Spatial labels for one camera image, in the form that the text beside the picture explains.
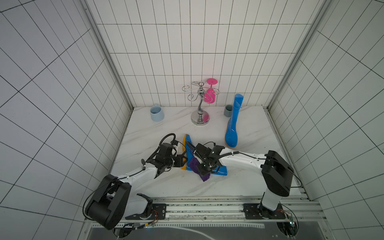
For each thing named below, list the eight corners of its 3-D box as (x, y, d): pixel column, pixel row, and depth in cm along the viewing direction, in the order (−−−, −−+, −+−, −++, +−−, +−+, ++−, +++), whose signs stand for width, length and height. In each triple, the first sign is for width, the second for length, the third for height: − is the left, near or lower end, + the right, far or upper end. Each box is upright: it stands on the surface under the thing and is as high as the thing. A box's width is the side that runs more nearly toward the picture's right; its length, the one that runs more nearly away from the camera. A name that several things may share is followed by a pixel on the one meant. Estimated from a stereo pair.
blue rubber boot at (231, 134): (224, 145, 99) (232, 121, 79) (227, 119, 114) (234, 93, 94) (232, 147, 98) (243, 123, 78) (235, 120, 113) (244, 94, 93)
